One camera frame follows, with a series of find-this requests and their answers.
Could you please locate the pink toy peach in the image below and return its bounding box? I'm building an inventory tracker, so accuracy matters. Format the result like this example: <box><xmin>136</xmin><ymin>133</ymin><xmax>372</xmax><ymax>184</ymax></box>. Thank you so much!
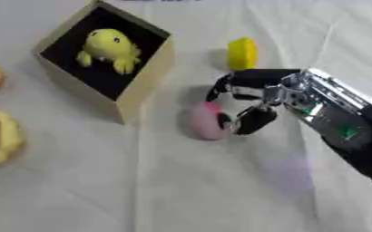
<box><xmin>189</xmin><ymin>101</ymin><xmax>234</xmax><ymax>141</ymax></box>

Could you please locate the tan cardboard box black inside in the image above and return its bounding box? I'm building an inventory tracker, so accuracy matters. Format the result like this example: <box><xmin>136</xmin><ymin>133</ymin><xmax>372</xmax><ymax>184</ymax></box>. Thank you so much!
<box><xmin>32</xmin><ymin>0</ymin><xmax>177</xmax><ymax>125</ymax></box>

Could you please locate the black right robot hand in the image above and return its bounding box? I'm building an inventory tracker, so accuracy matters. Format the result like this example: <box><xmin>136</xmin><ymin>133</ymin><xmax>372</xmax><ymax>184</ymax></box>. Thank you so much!
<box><xmin>205</xmin><ymin>68</ymin><xmax>304</xmax><ymax>136</ymax></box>

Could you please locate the yellow block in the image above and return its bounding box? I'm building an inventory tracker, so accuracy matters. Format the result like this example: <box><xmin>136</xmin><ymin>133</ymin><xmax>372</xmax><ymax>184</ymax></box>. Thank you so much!
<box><xmin>225</xmin><ymin>36</ymin><xmax>259</xmax><ymax>72</ymax></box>

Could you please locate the yellow soft toy octopus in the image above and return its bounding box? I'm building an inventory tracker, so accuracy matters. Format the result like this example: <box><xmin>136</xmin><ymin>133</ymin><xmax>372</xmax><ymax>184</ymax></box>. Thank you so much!
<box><xmin>74</xmin><ymin>28</ymin><xmax>143</xmax><ymax>75</ymax></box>

